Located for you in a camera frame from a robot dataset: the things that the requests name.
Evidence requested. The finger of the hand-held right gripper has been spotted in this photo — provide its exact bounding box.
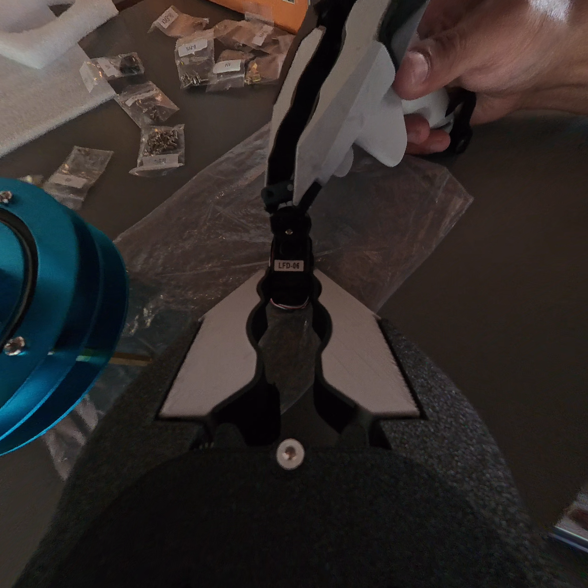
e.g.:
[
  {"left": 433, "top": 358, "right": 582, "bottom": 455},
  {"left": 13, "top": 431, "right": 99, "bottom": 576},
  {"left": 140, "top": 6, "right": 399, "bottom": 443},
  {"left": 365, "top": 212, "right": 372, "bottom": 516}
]
[
  {"left": 268, "top": 25, "right": 329, "bottom": 213},
  {"left": 293, "top": 0, "right": 391, "bottom": 208}
]

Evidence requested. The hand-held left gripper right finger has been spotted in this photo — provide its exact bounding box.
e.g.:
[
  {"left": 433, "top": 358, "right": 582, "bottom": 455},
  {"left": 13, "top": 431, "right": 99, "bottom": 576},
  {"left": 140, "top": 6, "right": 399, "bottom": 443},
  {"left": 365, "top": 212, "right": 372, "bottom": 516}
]
[{"left": 309, "top": 271, "right": 421, "bottom": 419}]

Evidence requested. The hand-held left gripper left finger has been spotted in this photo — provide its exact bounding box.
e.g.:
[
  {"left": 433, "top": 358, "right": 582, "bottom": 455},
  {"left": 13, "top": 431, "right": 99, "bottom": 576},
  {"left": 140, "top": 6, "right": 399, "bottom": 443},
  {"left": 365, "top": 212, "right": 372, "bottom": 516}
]
[{"left": 158, "top": 271, "right": 276, "bottom": 420}]

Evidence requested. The small black servo motor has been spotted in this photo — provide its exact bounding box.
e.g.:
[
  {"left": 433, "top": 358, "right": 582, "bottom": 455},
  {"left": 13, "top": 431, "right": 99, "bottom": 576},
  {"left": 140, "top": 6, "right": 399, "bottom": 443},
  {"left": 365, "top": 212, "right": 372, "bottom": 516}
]
[{"left": 266, "top": 204, "right": 318, "bottom": 314}]

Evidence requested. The person's right hand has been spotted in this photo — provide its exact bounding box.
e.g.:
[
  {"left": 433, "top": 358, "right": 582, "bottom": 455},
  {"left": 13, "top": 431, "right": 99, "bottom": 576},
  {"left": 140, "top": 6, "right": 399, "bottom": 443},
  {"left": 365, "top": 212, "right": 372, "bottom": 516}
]
[{"left": 395, "top": 0, "right": 588, "bottom": 155}]

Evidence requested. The orange white cardboard box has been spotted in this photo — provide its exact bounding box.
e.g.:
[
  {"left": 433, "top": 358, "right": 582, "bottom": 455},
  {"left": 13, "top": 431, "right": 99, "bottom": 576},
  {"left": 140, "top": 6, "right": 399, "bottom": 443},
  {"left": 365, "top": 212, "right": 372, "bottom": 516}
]
[{"left": 209, "top": 0, "right": 319, "bottom": 36}]

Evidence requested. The group of small screw bags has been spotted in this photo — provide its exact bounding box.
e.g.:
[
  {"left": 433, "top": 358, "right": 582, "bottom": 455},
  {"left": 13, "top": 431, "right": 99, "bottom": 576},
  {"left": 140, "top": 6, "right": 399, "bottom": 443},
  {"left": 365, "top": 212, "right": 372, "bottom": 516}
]
[{"left": 18, "top": 5, "right": 298, "bottom": 213}]

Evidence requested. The large clear plastic bag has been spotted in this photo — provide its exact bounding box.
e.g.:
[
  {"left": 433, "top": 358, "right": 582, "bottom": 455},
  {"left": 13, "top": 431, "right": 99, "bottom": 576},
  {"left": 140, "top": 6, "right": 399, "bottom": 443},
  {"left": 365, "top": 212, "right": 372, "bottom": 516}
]
[{"left": 43, "top": 123, "right": 475, "bottom": 479}]

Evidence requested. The white foam sheet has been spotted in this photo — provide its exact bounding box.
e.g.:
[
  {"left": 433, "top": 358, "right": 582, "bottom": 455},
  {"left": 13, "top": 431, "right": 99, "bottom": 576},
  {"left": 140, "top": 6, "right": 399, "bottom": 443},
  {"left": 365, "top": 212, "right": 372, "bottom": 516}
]
[{"left": 0, "top": 43, "right": 116, "bottom": 158}]

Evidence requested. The white foam block with hole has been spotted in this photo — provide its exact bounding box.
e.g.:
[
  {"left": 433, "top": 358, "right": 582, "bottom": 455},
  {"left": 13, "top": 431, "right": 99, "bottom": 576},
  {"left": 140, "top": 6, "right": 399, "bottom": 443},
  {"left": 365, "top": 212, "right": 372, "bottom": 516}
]
[{"left": 0, "top": 0, "right": 120, "bottom": 70}]

